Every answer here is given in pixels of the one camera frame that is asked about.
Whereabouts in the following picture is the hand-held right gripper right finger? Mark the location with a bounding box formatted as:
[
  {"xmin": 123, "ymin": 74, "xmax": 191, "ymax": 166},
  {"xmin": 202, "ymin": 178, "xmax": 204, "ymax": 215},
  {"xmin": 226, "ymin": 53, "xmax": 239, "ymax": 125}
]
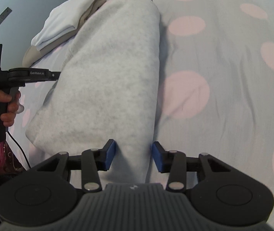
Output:
[{"xmin": 152, "ymin": 141, "xmax": 235, "ymax": 193}]

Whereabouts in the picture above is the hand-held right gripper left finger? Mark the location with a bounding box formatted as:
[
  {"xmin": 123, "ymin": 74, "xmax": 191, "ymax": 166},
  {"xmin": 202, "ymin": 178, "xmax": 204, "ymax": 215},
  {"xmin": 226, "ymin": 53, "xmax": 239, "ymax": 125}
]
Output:
[{"xmin": 34, "ymin": 139, "xmax": 116, "ymax": 193}]

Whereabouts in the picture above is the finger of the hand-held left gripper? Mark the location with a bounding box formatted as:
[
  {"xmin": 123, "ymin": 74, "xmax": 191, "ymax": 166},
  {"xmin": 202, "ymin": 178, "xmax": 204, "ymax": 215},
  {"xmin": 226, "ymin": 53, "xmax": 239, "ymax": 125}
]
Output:
[{"xmin": 28, "ymin": 70, "xmax": 61, "ymax": 81}]

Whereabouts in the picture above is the light grey sweatshirt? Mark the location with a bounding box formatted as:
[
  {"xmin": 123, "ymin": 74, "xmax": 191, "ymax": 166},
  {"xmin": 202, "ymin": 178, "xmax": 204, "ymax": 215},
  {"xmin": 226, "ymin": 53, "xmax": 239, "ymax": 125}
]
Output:
[{"xmin": 26, "ymin": 0, "xmax": 163, "ymax": 184}]

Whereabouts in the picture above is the folded beige garment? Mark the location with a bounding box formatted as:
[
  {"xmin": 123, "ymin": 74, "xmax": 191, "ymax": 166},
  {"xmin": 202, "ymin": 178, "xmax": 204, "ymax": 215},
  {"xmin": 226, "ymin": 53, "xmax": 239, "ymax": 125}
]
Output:
[{"xmin": 22, "ymin": 0, "xmax": 108, "ymax": 67}]

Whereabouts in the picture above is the folded white garment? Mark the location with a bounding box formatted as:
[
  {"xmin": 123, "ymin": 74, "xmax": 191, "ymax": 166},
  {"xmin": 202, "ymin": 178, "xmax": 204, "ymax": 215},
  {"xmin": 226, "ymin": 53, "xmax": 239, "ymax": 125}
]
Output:
[{"xmin": 30, "ymin": 0, "xmax": 107, "ymax": 51}]

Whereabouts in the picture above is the polka dot bed sheet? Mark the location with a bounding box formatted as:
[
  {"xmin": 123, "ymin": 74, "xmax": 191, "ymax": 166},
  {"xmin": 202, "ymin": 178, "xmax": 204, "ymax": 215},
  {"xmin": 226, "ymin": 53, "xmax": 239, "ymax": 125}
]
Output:
[{"xmin": 7, "ymin": 0, "xmax": 274, "ymax": 188}]

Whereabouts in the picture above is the black cable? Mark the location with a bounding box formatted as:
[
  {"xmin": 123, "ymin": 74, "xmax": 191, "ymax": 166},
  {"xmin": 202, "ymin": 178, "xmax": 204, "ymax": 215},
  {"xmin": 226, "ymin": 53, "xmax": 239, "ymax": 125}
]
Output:
[{"xmin": 6, "ymin": 131, "xmax": 31, "ymax": 171}]

